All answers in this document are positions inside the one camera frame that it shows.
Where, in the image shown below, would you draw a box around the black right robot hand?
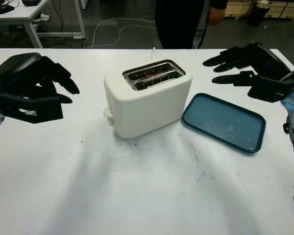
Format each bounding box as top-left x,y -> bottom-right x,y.
202,42 -> 293,87

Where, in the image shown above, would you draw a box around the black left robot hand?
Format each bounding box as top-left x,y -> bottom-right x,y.
0,52 -> 80,104

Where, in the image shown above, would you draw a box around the white two-slot toaster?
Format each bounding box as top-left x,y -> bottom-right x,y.
102,59 -> 194,139

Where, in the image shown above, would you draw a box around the blue rectangular tray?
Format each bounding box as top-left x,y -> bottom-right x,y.
180,92 -> 267,156

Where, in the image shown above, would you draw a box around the black waste bin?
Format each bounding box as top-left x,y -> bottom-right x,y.
246,0 -> 270,27

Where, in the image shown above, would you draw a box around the light wooden crates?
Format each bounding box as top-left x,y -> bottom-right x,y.
222,0 -> 294,22

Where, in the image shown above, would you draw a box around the white office desk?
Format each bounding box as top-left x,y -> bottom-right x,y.
0,0 -> 87,49

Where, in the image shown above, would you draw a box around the white shoe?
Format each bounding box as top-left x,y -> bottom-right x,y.
32,14 -> 51,24

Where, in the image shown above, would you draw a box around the black computer mouse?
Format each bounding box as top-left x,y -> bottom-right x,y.
0,4 -> 16,14

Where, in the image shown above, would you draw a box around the black desktop device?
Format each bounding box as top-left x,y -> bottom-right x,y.
22,0 -> 43,7

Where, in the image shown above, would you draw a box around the standing person in black clothes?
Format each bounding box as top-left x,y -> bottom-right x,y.
153,0 -> 230,50

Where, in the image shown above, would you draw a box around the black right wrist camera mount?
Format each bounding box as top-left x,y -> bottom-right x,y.
247,71 -> 294,103

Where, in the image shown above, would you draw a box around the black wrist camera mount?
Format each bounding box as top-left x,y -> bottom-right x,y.
0,92 -> 64,124
247,71 -> 294,103

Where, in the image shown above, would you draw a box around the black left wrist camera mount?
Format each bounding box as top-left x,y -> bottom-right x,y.
0,92 -> 64,124

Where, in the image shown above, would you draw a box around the white cable on floor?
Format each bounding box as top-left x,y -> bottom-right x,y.
84,18 -> 158,49

